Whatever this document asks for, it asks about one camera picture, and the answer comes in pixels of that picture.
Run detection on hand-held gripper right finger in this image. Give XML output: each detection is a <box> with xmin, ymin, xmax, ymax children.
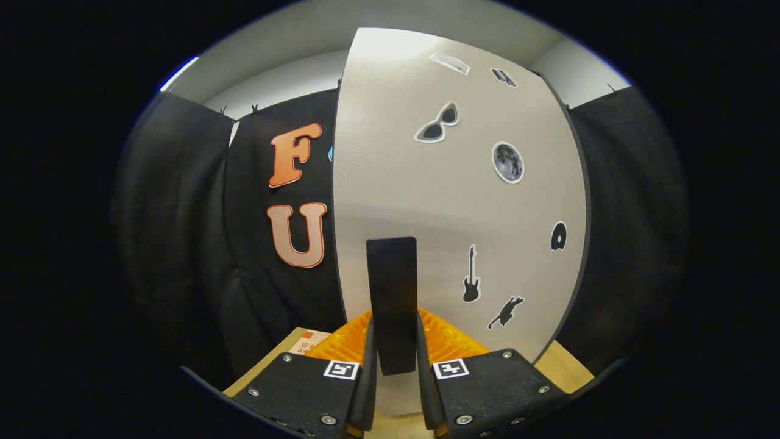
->
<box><xmin>416</xmin><ymin>308</ymin><xmax>570</xmax><ymax>439</ymax></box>

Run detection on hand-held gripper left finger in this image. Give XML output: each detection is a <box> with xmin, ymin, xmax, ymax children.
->
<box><xmin>232</xmin><ymin>311</ymin><xmax>378</xmax><ymax>439</ymax></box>

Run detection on black door handle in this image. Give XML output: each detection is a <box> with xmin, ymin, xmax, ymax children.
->
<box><xmin>366</xmin><ymin>237</ymin><xmax>419</xmax><ymax>376</ymax></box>

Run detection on white shoe cabinet door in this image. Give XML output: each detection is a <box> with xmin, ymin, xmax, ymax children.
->
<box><xmin>332</xmin><ymin>27</ymin><xmax>590</xmax><ymax>418</ymax></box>

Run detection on beige cover book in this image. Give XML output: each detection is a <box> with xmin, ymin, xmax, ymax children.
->
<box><xmin>289</xmin><ymin>329</ymin><xmax>333</xmax><ymax>357</ymax></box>

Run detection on black backdrop cloth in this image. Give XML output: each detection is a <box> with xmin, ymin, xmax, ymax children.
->
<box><xmin>113</xmin><ymin>85</ymin><xmax>686</xmax><ymax>391</ymax></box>

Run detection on ceiling light panel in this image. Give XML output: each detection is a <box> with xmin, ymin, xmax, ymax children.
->
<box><xmin>160</xmin><ymin>57</ymin><xmax>199</xmax><ymax>92</ymax></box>

